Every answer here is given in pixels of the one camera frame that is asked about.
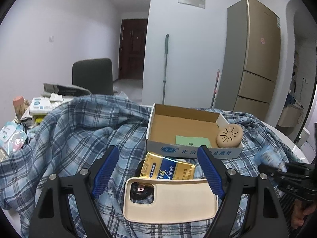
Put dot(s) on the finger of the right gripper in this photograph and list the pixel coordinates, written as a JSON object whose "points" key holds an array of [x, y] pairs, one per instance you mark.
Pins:
{"points": [[271, 171]]}

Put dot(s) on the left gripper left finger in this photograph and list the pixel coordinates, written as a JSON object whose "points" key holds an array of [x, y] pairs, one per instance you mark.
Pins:
{"points": [[52, 216]]}

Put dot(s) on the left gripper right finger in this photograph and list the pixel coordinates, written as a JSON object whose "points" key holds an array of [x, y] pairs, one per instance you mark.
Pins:
{"points": [[263, 216]]}

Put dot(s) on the grey folded cloth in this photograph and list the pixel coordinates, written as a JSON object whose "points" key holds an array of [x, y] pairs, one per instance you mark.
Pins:
{"points": [[64, 90]]}

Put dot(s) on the gold blue cigarette pack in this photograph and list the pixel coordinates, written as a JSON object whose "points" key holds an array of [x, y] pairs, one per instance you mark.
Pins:
{"points": [[158, 167]]}

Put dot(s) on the beige phone case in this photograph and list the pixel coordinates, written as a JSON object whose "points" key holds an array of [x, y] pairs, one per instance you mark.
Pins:
{"points": [[174, 202]]}

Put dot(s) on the gold refrigerator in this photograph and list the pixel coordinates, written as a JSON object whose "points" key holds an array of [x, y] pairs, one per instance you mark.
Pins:
{"points": [[251, 61]]}

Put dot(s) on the grey mop pole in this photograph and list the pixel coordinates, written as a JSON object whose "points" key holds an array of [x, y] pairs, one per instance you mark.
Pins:
{"points": [[166, 48]]}

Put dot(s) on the blue plaid shirt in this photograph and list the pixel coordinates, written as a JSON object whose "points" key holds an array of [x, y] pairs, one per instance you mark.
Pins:
{"points": [[75, 134]]}

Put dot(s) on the wet wipes packet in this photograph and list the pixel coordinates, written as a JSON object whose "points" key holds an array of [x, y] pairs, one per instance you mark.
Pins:
{"points": [[12, 137]]}

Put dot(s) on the dark wooden door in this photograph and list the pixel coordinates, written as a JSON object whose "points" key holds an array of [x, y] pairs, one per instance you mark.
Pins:
{"points": [[132, 48]]}

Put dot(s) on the black office chair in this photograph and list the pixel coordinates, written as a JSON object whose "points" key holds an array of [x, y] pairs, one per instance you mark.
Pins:
{"points": [[94, 75]]}

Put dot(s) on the cardboard box tray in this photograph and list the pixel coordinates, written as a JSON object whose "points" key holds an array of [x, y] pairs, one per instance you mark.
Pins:
{"points": [[166, 122]]}

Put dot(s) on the pink lidded cup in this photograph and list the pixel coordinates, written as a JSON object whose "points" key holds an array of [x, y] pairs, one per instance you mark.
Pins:
{"points": [[19, 106]]}

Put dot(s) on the green paper card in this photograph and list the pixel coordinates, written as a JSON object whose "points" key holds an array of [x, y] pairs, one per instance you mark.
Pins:
{"points": [[192, 141]]}

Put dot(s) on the tan round vented disc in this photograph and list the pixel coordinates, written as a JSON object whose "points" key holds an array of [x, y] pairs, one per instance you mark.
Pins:
{"points": [[229, 136]]}

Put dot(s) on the white blue tissue box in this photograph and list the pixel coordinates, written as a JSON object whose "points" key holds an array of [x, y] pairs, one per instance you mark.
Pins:
{"points": [[43, 105]]}

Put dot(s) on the blue tissue packet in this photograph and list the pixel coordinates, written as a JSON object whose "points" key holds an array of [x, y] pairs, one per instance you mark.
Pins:
{"points": [[268, 157]]}

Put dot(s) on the person's right hand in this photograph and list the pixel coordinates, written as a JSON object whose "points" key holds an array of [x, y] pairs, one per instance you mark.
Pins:
{"points": [[300, 212]]}

